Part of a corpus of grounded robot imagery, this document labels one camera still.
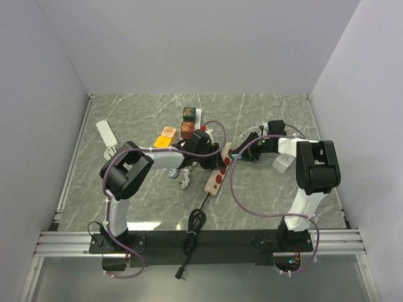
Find green cube adapter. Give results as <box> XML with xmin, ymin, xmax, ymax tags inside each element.
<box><xmin>182</xmin><ymin>107</ymin><xmax>196</xmax><ymax>122</ymax></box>

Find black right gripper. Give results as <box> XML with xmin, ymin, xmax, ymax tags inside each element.
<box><xmin>233</xmin><ymin>131</ymin><xmax>271</xmax><ymax>162</ymax></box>

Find black power cord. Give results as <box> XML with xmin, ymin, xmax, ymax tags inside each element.
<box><xmin>174</xmin><ymin>193</ymin><xmax>212</xmax><ymax>281</ymax></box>

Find beige power strip red sockets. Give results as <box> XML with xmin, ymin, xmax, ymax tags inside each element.
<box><xmin>204</xmin><ymin>143</ymin><xmax>232</xmax><ymax>196</ymax></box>

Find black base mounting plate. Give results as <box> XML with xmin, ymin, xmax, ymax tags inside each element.
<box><xmin>89</xmin><ymin>229</ymin><xmax>315</xmax><ymax>268</ymax></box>

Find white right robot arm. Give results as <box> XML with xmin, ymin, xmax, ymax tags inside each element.
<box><xmin>231</xmin><ymin>120</ymin><xmax>341</xmax><ymax>251</ymax></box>

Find small white power strip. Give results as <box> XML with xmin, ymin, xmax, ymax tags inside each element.
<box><xmin>96</xmin><ymin>120</ymin><xmax>118</xmax><ymax>160</ymax></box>

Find white cube adapter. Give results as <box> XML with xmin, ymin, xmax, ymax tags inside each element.
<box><xmin>272</xmin><ymin>154</ymin><xmax>294</xmax><ymax>174</ymax></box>

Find red-brown cube adapter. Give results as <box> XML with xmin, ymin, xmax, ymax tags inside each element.
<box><xmin>180</xmin><ymin>121</ymin><xmax>195</xmax><ymax>139</ymax></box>

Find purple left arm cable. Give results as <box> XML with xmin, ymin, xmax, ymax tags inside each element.
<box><xmin>101</xmin><ymin>120</ymin><xmax>228</xmax><ymax>279</ymax></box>

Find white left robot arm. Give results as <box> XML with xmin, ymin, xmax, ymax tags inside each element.
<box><xmin>99</xmin><ymin>130</ymin><xmax>226</xmax><ymax>253</ymax></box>

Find aluminium frame rail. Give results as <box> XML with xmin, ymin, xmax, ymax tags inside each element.
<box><xmin>33</xmin><ymin>94</ymin><xmax>96</xmax><ymax>257</ymax></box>

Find yellow cube socket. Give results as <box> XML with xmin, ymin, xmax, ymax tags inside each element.
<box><xmin>154</xmin><ymin>136</ymin><xmax>172</xmax><ymax>148</ymax></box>

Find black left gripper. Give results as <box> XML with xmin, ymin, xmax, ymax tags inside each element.
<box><xmin>194</xmin><ymin>143</ymin><xmax>225</xmax><ymax>171</ymax></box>

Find white bundled cable with plug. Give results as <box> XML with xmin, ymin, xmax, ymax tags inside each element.
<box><xmin>178</xmin><ymin>165</ymin><xmax>193</xmax><ymax>191</ymax></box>

